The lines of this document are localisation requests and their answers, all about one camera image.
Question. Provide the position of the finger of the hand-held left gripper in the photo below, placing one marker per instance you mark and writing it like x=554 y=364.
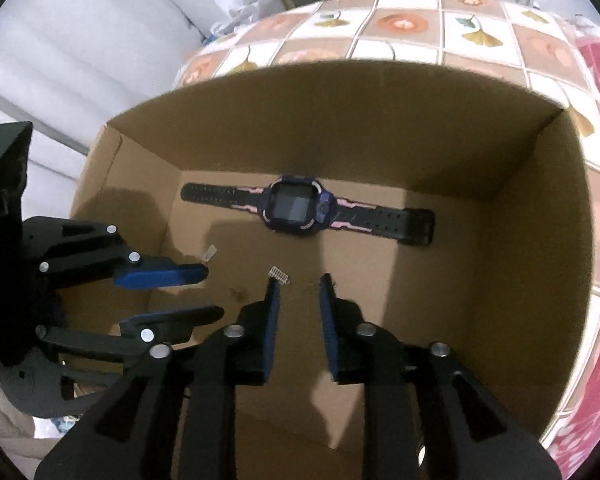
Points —
x=160 y=276
x=180 y=322

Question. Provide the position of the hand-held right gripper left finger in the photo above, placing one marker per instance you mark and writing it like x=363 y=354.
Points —
x=272 y=320

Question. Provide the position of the white curtain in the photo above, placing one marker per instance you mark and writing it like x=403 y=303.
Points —
x=80 y=35

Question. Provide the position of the brown cardboard box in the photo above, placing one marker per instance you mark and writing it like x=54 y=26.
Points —
x=430 y=310

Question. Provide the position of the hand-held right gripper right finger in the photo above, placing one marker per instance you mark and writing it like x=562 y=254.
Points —
x=330 y=325

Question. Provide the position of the small clear hair clip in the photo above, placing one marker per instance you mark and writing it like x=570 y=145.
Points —
x=280 y=275
x=209 y=252

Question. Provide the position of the dark blue smart watch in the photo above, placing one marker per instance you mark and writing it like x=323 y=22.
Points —
x=292 y=205

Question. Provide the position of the clear plastic bag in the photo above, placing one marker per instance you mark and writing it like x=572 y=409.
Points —
x=230 y=22

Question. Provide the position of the leaf patterned tablecloth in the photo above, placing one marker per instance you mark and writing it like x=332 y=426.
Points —
x=415 y=25

